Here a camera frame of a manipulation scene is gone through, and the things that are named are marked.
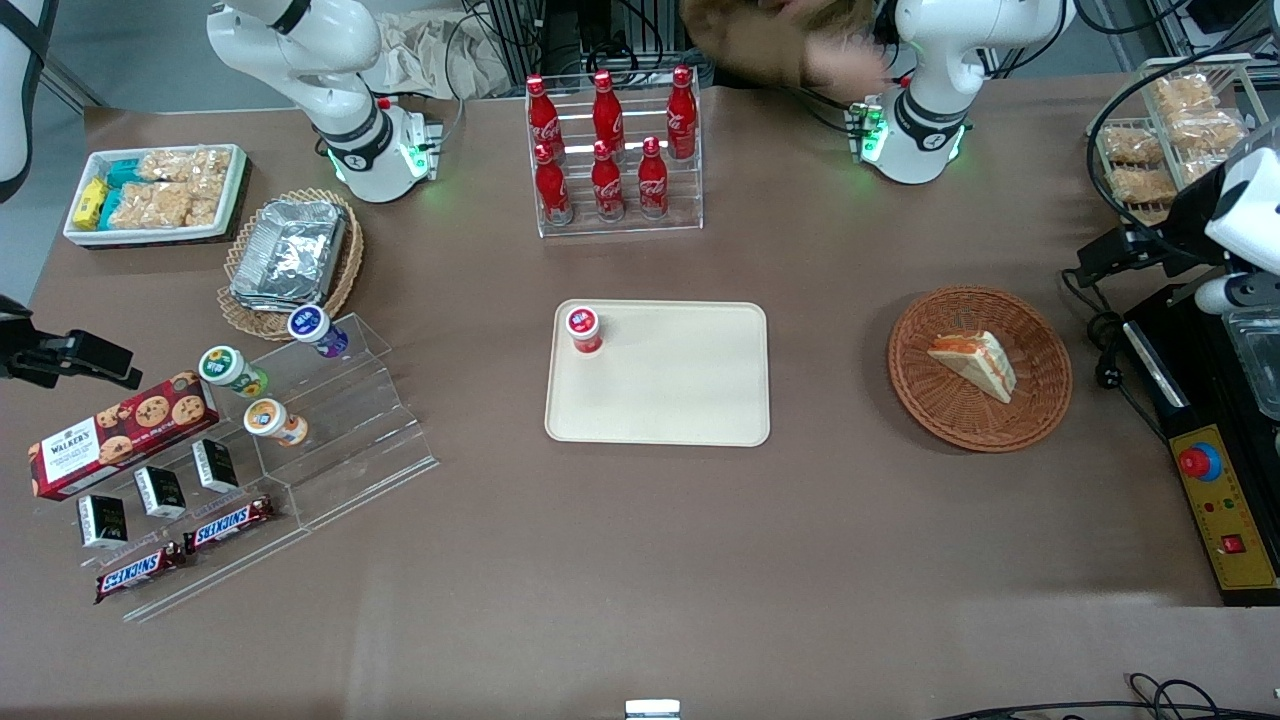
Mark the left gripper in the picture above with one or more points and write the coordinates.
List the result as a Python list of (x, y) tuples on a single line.
[(1178, 229)]

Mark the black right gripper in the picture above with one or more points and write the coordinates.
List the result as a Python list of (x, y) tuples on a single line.
[(22, 352)]

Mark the triangle sandwich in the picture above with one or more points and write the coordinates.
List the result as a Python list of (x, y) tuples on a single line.
[(975, 362)]

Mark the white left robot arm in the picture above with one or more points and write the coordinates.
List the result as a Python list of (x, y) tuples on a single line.
[(940, 90)]

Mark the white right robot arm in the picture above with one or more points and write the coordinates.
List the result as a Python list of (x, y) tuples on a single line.
[(340, 60)]

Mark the white rectangular snack tray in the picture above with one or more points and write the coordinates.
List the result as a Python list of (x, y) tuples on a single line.
[(150, 236)]

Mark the brown round wicker basket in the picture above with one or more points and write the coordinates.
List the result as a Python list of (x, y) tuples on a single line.
[(960, 420)]

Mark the light wicker basket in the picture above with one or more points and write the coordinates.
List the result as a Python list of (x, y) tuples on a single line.
[(345, 270)]

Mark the beige plastic tray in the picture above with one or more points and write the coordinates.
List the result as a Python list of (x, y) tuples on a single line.
[(670, 390)]

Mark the blurred person hand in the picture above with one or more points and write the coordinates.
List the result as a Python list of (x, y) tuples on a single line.
[(848, 68)]

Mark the packed fried snack bag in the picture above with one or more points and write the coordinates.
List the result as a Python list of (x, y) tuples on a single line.
[(1208, 166), (1142, 186), (1185, 95), (1131, 146), (1207, 131)]

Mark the red Walkers cookie box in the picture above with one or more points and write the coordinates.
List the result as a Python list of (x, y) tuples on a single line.
[(120, 435)]

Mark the green lid cup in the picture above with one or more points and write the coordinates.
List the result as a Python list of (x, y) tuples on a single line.
[(225, 366)]

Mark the small black box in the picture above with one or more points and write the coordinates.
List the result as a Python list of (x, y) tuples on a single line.
[(160, 491), (215, 465), (102, 520)]

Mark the clear plastic container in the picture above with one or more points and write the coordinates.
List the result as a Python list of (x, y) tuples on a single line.
[(1258, 360)]

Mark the teal snack packet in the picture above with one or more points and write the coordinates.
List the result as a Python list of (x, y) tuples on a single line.
[(124, 173), (110, 208)]

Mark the black yellow control box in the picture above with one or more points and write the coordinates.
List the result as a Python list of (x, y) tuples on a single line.
[(1200, 400)]

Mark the yellow snack packet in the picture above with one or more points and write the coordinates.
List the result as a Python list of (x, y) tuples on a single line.
[(90, 203)]

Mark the rice cracker bag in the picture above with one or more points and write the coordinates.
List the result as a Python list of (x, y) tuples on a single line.
[(160, 207), (190, 165)]

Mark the orange lid cup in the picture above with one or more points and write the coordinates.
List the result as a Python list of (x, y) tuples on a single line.
[(268, 418)]

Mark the Snickers bar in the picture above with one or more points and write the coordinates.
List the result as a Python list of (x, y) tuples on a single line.
[(140, 572), (228, 524)]

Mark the red emergency stop button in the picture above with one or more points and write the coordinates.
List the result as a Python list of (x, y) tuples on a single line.
[(1199, 461)]

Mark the purple lid cup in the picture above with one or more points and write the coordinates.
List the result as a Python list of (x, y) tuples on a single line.
[(312, 326)]

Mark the stacked foil containers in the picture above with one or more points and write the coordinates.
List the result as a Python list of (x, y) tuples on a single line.
[(290, 250)]

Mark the clear acrylic stepped stand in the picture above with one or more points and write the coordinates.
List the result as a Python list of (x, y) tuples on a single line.
[(350, 430)]

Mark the person head brown hair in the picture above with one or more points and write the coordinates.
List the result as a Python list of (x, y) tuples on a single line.
[(760, 35)]

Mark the red cola bottle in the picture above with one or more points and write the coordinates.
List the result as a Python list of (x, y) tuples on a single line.
[(543, 115), (552, 188), (652, 180), (607, 110), (682, 112), (607, 183)]

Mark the red lid yogurt cup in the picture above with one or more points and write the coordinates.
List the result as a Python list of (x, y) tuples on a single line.
[(584, 328)]

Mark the clear acrylic bottle rack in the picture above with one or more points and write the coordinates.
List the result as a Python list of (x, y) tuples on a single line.
[(620, 228)]

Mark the small silver device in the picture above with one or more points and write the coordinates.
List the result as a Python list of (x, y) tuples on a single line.
[(652, 710)]

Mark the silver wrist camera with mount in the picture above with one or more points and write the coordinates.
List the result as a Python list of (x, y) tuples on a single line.
[(1235, 295)]

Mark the aluminium frame rack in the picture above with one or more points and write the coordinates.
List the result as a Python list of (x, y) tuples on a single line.
[(620, 30)]

